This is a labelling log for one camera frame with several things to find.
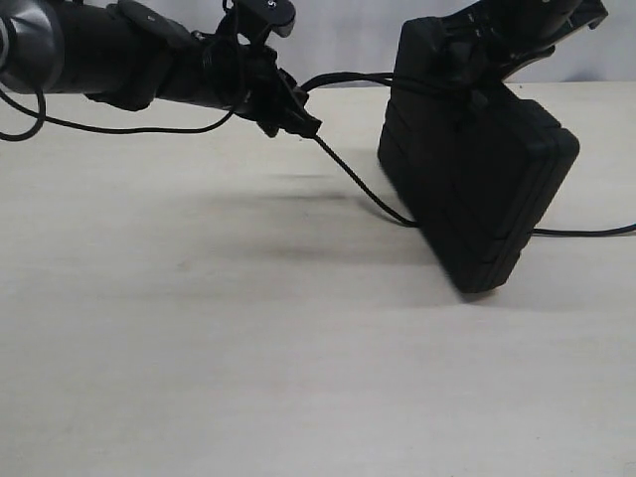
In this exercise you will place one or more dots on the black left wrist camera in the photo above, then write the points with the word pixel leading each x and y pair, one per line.
pixel 257 19

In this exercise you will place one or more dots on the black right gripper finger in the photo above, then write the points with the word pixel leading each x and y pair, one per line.
pixel 457 66
pixel 482 102

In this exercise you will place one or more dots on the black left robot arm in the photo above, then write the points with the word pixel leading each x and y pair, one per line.
pixel 126 55

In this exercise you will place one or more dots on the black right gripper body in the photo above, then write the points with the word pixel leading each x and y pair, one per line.
pixel 514 34

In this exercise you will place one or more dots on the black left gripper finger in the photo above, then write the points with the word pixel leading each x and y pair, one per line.
pixel 290 95
pixel 299 122

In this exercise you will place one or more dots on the black plastic carry case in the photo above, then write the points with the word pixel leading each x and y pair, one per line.
pixel 476 188

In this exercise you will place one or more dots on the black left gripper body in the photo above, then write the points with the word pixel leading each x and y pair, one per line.
pixel 240 78

